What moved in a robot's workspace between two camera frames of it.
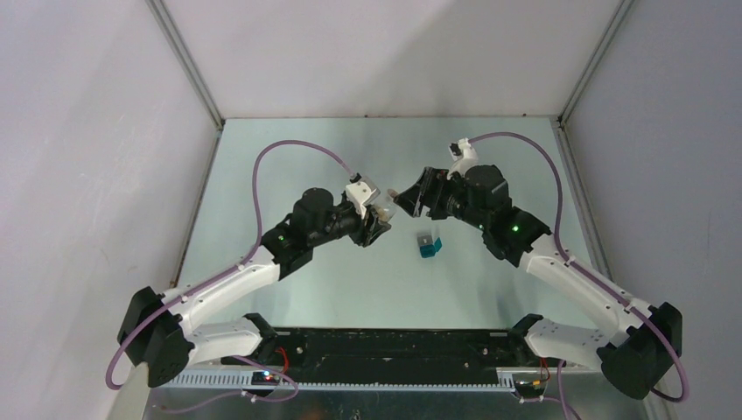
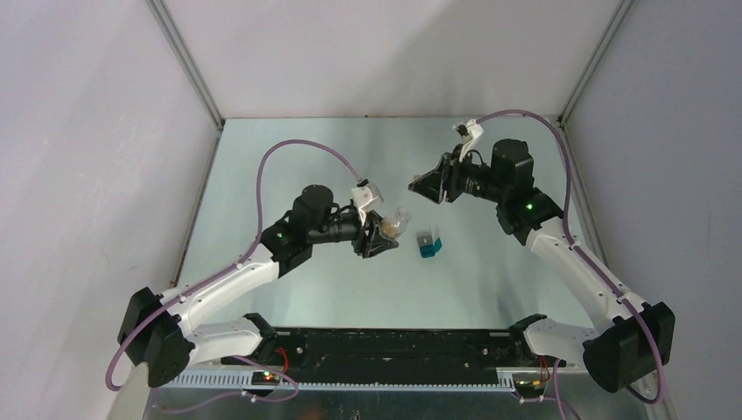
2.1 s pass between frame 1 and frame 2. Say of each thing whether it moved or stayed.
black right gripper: moved
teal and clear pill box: stayed
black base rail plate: stayed
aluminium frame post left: stayed
